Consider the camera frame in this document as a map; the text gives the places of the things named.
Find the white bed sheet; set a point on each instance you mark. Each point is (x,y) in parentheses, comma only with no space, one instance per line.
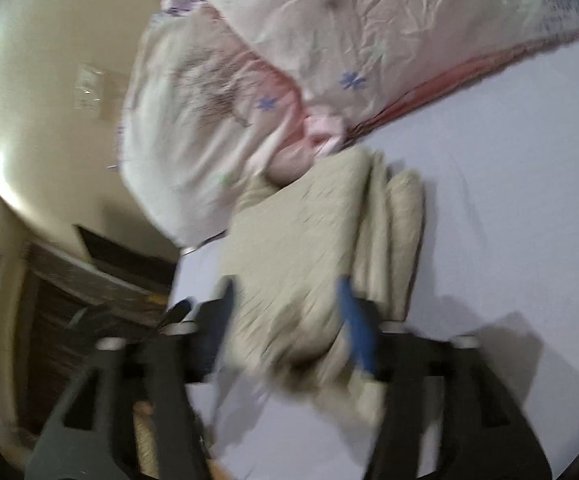
(479,220)

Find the pink floral quilt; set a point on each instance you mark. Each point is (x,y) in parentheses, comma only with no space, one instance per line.
(369,35)

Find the white floral pillow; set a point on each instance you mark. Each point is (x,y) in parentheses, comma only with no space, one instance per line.
(194,125)

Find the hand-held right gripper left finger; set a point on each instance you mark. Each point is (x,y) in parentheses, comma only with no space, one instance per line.
(218,327)

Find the beige garment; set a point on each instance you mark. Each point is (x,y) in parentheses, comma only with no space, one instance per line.
(299,255)

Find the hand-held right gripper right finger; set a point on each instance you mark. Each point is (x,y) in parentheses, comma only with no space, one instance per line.
(358,332)

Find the dark wooden furniture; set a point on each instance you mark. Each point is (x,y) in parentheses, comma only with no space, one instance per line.
(84,305)

